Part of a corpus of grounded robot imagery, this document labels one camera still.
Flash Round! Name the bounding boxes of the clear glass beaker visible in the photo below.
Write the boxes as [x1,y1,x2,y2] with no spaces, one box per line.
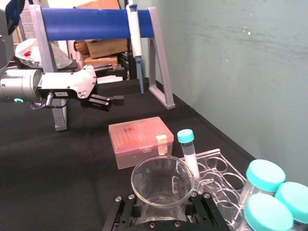
[130,155,196,222]

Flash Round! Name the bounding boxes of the grey stand with blue bar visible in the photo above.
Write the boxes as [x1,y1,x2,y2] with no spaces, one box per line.
[28,4,176,132]

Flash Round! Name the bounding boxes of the clear jar with teal lid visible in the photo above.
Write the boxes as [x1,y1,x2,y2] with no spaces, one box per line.
[244,193,295,231]
[275,181,308,231]
[240,159,286,205]

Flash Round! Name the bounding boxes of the black shelf frame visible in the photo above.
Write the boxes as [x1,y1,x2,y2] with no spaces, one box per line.
[117,43,138,81]

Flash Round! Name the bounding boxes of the beige tape strip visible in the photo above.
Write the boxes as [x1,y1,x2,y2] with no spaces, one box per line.
[155,134,168,155]

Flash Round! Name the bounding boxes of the teal-capped centrifuge tube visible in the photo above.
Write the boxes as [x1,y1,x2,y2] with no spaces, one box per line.
[177,128,201,179]

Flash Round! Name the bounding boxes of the clear acrylic tube rack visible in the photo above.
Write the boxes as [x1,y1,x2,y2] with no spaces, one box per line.
[179,148,251,231]

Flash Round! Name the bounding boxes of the white and blue pipette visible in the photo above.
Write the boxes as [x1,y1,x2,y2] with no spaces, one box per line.
[125,4,146,95]

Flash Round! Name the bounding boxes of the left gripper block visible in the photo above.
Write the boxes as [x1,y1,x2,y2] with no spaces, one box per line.
[37,64,126,113]

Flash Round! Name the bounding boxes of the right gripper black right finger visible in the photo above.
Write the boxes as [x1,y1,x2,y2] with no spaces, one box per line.
[168,192,231,231]

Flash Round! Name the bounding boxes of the black table cloth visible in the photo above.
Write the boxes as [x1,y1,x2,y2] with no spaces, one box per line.
[0,77,257,231]

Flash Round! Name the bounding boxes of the thin dark gripper cable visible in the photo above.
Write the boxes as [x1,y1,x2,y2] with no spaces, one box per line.
[29,92,70,109]

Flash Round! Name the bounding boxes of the white printed carton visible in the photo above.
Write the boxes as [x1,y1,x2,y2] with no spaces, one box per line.
[18,5,37,41]

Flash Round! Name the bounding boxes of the pink translucent pipette tip box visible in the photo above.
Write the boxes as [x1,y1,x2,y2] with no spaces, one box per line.
[108,116,175,170]

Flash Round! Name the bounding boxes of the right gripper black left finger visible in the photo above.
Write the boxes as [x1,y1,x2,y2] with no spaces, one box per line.
[102,193,155,231]

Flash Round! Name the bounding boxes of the flat brown cardboard box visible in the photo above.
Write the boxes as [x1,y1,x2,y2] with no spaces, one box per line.
[83,56,119,69]

